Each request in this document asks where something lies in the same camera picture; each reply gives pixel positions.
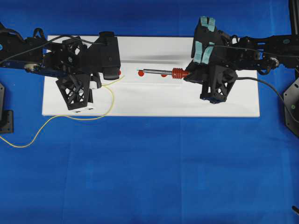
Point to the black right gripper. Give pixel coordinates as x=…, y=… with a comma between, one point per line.
x=210, y=46

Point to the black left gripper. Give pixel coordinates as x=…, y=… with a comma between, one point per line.
x=72, y=62

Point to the red handled soldering iron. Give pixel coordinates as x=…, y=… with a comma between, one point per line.
x=175, y=73

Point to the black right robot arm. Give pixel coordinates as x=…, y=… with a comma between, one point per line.
x=264, y=54

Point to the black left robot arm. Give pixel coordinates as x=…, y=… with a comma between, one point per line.
x=29, y=53

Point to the large white base board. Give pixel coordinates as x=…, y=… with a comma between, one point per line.
x=158, y=100

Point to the small white raised plate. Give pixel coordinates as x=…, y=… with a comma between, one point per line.
x=130, y=69

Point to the black object at bottom right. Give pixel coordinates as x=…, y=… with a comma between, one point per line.
x=295, y=209

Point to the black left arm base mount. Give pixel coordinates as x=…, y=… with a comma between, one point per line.
x=6, y=116

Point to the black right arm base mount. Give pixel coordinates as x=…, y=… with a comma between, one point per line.
x=291, y=99

